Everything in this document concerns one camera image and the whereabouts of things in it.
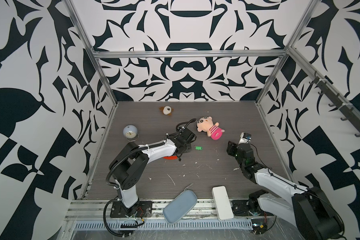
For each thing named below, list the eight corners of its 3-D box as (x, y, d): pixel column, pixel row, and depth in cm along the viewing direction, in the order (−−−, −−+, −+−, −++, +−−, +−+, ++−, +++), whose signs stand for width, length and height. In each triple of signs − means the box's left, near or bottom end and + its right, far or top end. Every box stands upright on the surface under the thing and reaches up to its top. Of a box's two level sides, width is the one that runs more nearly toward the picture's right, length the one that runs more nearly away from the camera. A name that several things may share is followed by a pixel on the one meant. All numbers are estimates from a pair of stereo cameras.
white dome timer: (125, 138, 99) (122, 132, 94) (127, 130, 104) (124, 124, 98) (136, 138, 99) (134, 132, 94) (138, 130, 104) (136, 124, 98)
